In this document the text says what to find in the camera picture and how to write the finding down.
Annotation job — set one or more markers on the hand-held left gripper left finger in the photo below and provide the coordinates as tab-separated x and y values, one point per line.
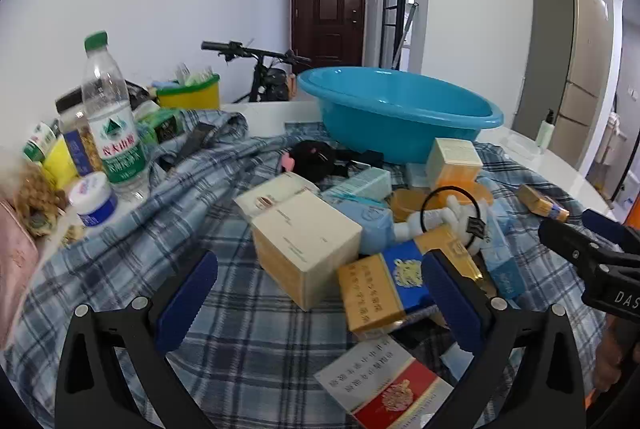
187	299

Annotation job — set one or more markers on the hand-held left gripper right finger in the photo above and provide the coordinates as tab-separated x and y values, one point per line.
452	304

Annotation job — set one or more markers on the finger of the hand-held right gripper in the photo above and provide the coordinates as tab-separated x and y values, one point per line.
605	224
565	241

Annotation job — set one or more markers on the small gold cigarette pack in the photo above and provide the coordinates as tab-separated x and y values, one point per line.
537	201

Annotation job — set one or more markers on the clear plastic packet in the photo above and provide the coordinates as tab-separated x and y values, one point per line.
505	274

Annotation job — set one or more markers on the blue yellow cigarette pack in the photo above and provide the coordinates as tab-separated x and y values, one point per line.
380	289

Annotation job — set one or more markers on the light blue box with drawing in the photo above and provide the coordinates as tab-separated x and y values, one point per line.
372	221

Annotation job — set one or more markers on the large cream box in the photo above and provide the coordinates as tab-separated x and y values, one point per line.
300	249

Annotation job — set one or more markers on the blue plastic basin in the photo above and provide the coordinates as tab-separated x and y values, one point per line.
400	124

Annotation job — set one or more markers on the person's right hand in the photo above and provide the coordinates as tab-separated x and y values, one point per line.
612	354

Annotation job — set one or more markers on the blue plaid cloth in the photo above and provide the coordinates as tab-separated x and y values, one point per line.
240	349

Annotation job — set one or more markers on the white figurine toy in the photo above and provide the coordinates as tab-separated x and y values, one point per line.
440	216

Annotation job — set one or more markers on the red white cigarette pack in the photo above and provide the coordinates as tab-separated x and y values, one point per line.
390	389

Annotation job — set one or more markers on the clear plastic box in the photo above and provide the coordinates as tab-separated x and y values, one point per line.
522	144

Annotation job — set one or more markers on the pale green pump bottle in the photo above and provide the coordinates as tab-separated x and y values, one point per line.
544	134

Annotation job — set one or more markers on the orange round soap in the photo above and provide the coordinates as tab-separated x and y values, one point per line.
405	204

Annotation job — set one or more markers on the white box red emblem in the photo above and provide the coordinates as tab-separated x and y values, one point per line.
270	199

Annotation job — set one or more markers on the white blue cream jar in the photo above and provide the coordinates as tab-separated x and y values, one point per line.
92	201

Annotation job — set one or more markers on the small cream orange box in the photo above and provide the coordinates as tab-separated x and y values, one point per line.
452	159

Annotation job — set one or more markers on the teal box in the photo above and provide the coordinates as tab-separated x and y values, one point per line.
360	184

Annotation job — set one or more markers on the black rectangular case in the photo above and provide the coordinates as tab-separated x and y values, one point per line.
195	139

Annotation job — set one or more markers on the pink pouch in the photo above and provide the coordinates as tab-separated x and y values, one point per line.
17	269

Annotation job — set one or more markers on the gold grey refrigerator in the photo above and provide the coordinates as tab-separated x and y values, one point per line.
550	59

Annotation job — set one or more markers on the clear water bottle green cap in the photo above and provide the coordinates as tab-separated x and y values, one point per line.
117	134

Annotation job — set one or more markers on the clear bag of nuts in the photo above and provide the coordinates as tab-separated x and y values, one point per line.
35	199

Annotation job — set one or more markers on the yellow sponge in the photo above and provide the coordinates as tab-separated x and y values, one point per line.
60	164

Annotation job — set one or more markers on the black plush toy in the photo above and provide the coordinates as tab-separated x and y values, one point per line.
310	159

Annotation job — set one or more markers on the clear nut jar dark lid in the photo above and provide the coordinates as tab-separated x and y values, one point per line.
80	144

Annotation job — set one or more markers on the yellow container green rim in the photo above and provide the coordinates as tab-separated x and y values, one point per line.
192	96

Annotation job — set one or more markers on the black bag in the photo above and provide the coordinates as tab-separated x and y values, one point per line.
140	94

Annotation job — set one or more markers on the small green white bottle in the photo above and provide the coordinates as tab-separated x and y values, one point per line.
37	144

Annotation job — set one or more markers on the white packets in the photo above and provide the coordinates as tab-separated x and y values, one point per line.
192	74

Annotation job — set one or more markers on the black bicycle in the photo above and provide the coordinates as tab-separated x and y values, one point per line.
262	79

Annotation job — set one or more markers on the mop pole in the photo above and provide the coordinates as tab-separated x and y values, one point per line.
406	34

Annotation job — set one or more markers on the dark brown door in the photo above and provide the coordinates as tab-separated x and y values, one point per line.
327	9

